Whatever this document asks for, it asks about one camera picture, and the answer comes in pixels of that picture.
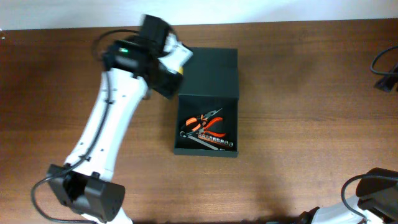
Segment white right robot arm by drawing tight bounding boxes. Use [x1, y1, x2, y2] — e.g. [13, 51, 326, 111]
[296, 167, 397, 223]

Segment orange black needle-nose pliers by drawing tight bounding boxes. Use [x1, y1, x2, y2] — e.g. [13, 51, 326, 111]
[180, 109, 226, 138]

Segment silver ratchet wrench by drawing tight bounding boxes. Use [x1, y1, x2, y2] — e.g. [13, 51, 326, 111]
[179, 131, 223, 151]

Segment orange socket bit rail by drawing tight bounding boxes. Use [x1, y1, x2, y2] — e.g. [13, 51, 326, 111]
[198, 134, 234, 147]

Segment black storage box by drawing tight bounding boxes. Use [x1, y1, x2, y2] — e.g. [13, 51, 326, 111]
[174, 47, 239, 157]

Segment red diagonal cutters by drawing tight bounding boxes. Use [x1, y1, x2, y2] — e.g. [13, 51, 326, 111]
[199, 117, 226, 138]

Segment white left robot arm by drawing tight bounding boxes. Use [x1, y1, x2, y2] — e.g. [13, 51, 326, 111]
[40, 15, 192, 223]

